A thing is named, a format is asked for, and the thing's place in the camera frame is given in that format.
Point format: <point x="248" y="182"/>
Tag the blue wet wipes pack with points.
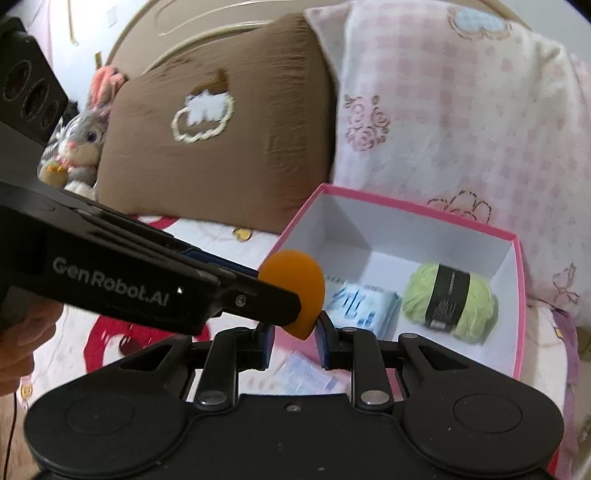
<point x="351" y="304"/>

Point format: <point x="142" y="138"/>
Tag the person's left hand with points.
<point x="19" y="342"/>

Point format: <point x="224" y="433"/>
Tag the brown pillow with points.
<point x="238" y="131"/>

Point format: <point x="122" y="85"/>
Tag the orange makeup sponge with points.
<point x="297" y="272"/>

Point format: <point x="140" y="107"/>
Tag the pink checkered pillow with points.
<point x="460" y="110"/>

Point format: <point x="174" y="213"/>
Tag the green yarn ball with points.
<point x="451" y="301"/>

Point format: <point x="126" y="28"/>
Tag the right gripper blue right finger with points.
<point x="335" y="346"/>

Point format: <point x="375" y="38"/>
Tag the pink cardboard box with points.
<point x="379" y="241"/>

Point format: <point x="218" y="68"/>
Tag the beige headboard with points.
<point x="160" y="30"/>

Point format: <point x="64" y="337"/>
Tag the white blue tissue pack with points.
<point x="294" y="374"/>

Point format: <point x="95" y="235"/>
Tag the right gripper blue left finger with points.
<point x="255" y="346"/>

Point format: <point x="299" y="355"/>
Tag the bear pattern bed blanket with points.
<point x="173" y="410"/>

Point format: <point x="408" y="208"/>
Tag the grey bunny plush toy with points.
<point x="71" y="158"/>

